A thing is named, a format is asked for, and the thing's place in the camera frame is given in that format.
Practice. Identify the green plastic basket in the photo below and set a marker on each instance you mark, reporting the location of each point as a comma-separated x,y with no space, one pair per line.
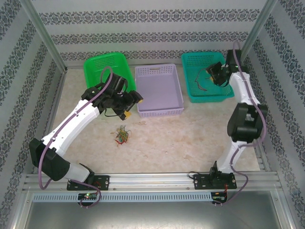
104,62

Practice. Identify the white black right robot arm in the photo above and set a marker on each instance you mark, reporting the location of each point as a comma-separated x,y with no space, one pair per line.
240,90

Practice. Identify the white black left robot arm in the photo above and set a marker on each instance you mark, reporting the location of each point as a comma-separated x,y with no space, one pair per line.
71,124

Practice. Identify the teal plastic basket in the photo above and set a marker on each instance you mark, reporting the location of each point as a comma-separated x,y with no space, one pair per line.
202,62

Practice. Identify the aluminium side rail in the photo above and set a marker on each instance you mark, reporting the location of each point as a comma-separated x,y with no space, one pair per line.
54,107
262,159

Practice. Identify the lavender plastic basket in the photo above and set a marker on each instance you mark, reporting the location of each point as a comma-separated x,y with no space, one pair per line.
157,90

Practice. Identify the grey metal panel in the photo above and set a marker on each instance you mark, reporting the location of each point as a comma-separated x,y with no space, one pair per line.
152,214

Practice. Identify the aluminium frame post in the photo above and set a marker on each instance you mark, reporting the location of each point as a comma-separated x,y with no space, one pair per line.
46,35
255,35

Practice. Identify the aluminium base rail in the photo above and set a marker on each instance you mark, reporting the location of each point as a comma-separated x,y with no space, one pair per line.
150,179

